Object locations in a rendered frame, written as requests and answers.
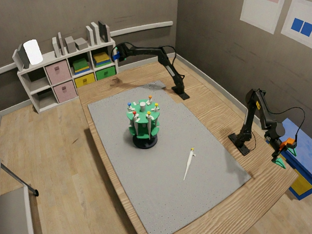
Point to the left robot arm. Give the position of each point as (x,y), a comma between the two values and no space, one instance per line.
(268,121)

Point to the grey pipette with yellow button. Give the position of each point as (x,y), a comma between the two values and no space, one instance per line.
(189,161)
(149,122)
(156,110)

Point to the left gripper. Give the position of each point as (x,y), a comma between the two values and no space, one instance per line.
(280,146)

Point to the grey pipette with red button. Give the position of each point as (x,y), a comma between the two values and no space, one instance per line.
(136,124)

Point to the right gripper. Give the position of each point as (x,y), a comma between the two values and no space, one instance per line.
(118,56)

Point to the grey pipette with blue button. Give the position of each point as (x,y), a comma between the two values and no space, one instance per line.
(130,110)

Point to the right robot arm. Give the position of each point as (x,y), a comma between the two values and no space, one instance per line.
(162,59)

